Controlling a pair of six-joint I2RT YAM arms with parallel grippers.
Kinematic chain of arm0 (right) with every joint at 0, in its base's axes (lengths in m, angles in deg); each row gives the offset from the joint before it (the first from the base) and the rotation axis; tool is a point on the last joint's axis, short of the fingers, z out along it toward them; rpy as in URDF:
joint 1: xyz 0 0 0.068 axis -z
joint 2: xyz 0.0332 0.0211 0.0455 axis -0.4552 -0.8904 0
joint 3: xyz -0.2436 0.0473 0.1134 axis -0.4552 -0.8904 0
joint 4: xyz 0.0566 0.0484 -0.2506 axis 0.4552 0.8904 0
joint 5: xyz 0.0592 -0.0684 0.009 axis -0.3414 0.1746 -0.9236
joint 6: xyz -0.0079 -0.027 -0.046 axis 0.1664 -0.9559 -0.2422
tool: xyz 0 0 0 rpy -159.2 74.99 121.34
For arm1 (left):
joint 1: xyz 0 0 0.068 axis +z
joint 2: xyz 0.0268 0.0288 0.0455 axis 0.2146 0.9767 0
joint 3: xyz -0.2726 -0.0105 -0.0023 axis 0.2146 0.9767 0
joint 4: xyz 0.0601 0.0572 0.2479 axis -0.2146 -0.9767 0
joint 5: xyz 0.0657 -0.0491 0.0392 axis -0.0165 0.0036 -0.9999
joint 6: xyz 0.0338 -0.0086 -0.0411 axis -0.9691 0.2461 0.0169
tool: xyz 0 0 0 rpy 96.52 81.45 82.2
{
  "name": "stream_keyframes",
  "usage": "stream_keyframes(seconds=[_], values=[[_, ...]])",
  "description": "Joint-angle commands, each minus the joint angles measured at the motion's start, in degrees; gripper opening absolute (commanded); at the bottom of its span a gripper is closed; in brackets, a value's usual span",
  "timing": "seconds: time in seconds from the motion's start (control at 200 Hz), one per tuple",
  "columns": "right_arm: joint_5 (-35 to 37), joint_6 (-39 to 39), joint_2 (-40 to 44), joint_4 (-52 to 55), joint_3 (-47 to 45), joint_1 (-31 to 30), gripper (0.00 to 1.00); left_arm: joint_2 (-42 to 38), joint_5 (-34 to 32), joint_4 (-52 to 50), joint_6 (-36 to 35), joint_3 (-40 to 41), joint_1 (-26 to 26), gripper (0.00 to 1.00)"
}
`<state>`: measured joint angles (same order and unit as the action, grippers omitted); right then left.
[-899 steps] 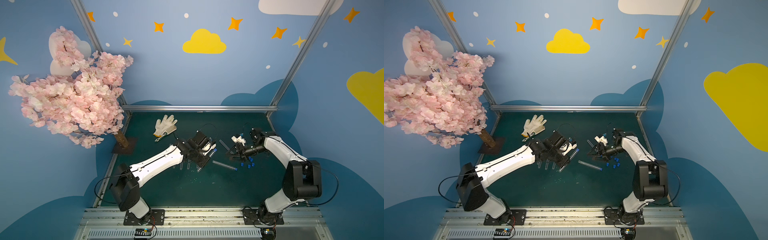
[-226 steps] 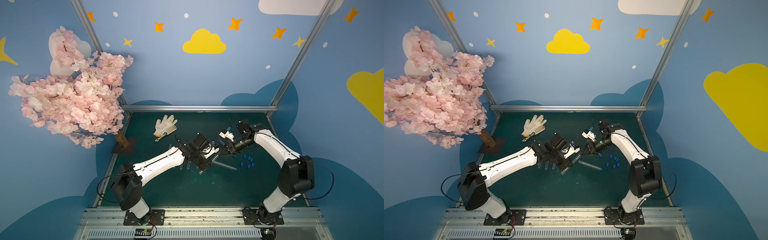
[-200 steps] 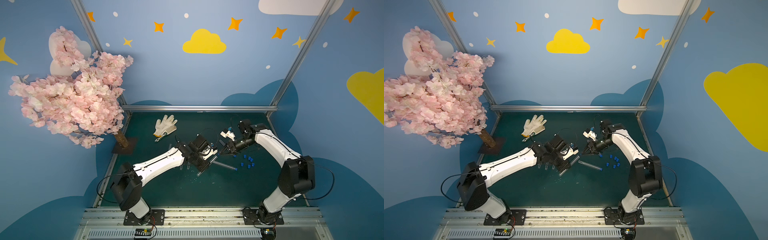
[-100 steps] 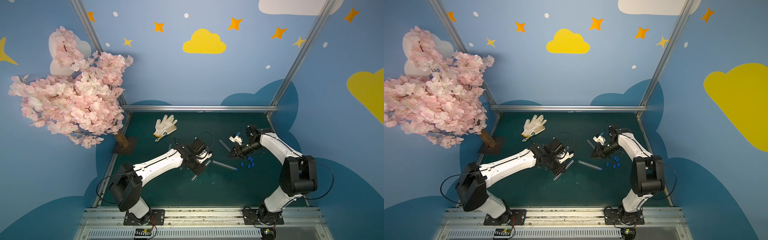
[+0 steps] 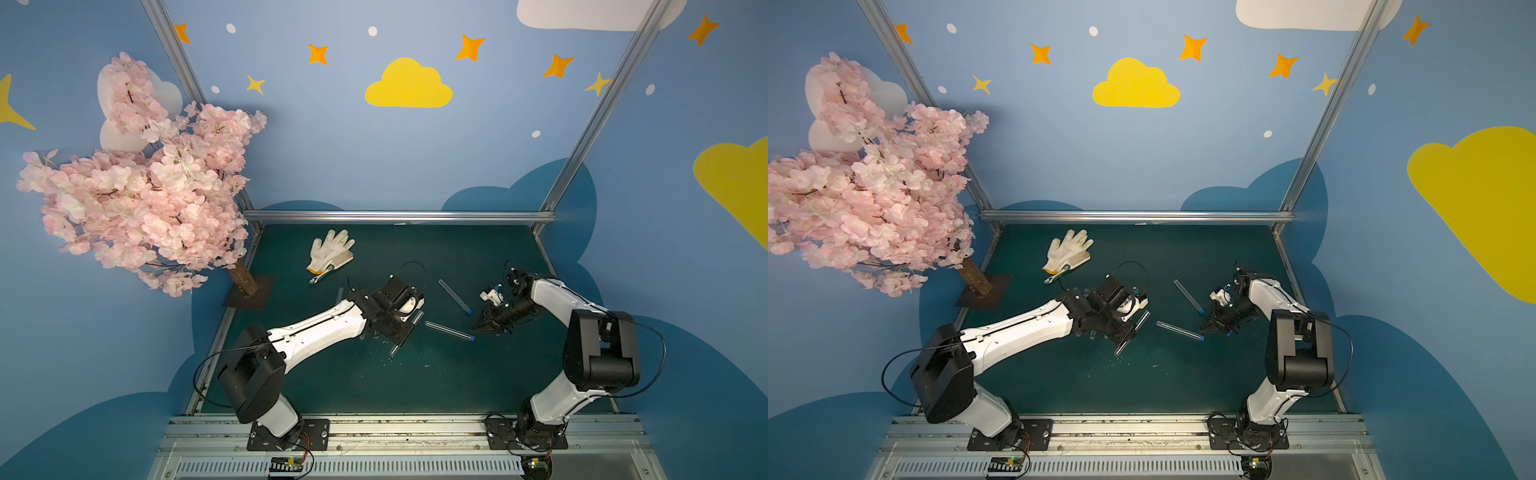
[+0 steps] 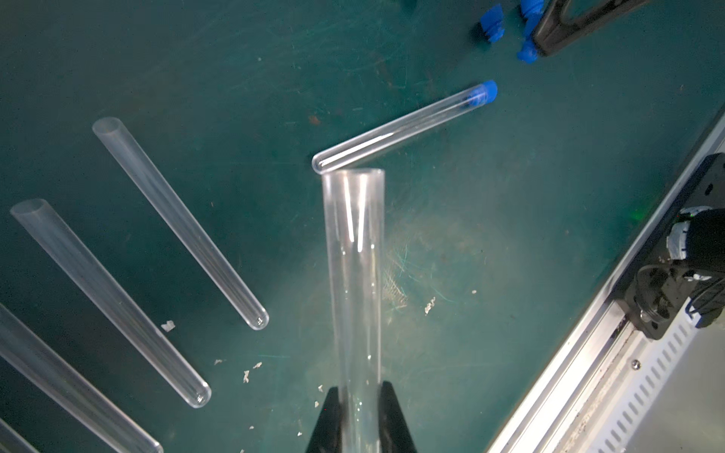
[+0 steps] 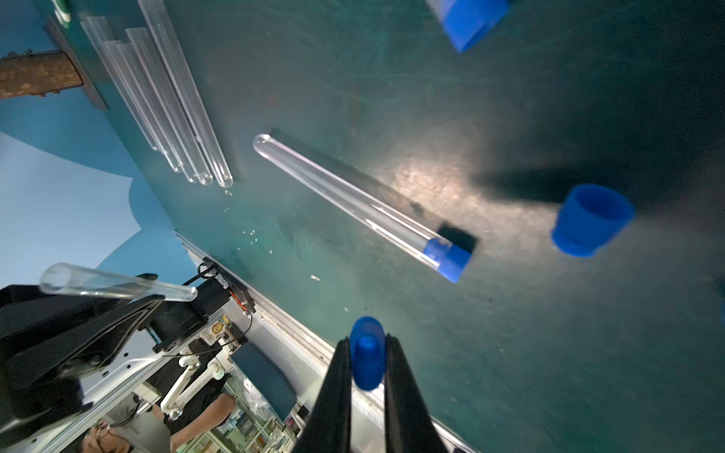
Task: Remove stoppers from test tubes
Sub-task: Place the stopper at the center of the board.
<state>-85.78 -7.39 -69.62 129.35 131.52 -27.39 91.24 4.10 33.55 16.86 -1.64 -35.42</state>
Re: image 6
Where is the blue stopper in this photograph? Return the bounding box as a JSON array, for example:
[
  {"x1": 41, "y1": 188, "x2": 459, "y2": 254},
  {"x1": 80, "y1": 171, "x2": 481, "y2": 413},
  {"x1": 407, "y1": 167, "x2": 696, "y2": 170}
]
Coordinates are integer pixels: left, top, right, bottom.
[
  {"x1": 480, "y1": 4, "x2": 505, "y2": 43},
  {"x1": 517, "y1": 39, "x2": 538, "y2": 64},
  {"x1": 520, "y1": 0, "x2": 547, "y2": 37}
]

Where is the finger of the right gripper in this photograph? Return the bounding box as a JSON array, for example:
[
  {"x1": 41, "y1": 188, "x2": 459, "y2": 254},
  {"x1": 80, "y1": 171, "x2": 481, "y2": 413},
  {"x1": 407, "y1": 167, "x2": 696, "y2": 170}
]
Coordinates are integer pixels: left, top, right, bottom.
[{"x1": 532, "y1": 0, "x2": 648, "y2": 57}]

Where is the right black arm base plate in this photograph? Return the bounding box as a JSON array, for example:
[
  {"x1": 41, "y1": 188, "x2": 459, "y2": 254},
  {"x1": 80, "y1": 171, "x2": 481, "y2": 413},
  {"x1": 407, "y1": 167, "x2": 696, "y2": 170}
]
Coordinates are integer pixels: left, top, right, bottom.
[{"x1": 613, "y1": 153, "x2": 724, "y2": 340}]

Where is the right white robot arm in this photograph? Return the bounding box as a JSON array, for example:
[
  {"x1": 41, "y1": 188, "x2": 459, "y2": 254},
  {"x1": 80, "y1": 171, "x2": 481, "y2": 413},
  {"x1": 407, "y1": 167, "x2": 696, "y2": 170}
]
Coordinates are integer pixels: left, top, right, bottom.
[{"x1": 526, "y1": 1, "x2": 724, "y2": 340}]

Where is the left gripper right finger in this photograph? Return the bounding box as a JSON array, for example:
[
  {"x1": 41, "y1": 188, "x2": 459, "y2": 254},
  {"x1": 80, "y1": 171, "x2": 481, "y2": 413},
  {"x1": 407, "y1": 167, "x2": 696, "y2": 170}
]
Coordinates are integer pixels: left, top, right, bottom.
[{"x1": 379, "y1": 381, "x2": 418, "y2": 453}]

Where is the test tube horizontal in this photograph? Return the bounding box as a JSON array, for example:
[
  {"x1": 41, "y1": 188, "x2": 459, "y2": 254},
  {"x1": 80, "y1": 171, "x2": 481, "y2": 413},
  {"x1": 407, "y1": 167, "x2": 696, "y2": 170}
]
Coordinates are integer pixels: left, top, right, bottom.
[{"x1": 11, "y1": 198, "x2": 213, "y2": 409}]

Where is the test tube diagonal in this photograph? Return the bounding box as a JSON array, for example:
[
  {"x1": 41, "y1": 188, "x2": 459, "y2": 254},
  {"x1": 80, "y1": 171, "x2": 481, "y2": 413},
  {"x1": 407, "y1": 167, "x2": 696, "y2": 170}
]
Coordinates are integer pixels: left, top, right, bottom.
[
  {"x1": 312, "y1": 80, "x2": 498, "y2": 175},
  {"x1": 322, "y1": 169, "x2": 385, "y2": 452}
]

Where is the aluminium mounting rail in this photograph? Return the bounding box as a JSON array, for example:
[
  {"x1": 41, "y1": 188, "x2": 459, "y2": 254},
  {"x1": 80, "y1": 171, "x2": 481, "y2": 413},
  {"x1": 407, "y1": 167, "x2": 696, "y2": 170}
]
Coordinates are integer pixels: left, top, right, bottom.
[{"x1": 491, "y1": 119, "x2": 724, "y2": 452}]

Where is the test tube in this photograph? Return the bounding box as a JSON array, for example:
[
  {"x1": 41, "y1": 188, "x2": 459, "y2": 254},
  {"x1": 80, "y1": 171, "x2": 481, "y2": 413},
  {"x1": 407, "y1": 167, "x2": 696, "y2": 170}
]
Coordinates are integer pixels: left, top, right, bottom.
[
  {"x1": 92, "y1": 117, "x2": 270, "y2": 331},
  {"x1": 1, "y1": 307, "x2": 164, "y2": 452},
  {"x1": 0, "y1": 419, "x2": 39, "y2": 453}
]

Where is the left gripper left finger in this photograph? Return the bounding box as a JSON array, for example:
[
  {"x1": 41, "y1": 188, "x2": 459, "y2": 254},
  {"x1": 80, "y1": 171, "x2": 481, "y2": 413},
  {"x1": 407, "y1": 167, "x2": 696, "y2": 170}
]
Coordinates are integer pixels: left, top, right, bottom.
[{"x1": 306, "y1": 387, "x2": 342, "y2": 453}]

